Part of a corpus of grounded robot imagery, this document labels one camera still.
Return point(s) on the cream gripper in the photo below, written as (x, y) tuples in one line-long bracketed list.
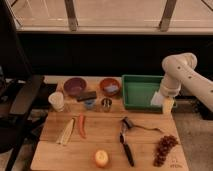
[(167, 105)]

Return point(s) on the light blue sponge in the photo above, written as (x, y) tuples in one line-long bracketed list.
[(111, 88)]

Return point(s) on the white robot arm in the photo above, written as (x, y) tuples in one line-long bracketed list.
[(179, 71)]

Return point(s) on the white cloth in tray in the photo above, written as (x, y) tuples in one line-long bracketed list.
[(157, 99)]

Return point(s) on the green plastic tray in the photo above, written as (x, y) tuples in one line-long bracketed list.
[(138, 90)]

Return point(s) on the dark twig stem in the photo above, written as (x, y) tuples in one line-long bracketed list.
[(150, 129)]

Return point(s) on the bunch of red grapes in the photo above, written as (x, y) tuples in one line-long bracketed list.
[(163, 148)]

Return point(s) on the orange bowl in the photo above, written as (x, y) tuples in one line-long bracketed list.
[(106, 82)]

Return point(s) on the small metal cup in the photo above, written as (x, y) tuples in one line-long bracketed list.
[(106, 104)]

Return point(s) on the small blue cup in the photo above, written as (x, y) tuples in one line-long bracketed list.
[(89, 104)]

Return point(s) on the black rectangular block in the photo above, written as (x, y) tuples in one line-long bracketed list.
[(86, 96)]

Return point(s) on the purple bowl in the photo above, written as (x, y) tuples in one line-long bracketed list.
[(74, 86)]

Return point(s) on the corn cob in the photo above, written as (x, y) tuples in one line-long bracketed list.
[(66, 133)]

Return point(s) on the black office chair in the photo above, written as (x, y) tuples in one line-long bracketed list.
[(19, 88)]

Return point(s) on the black handled peeler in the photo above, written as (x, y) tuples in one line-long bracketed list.
[(125, 126)]

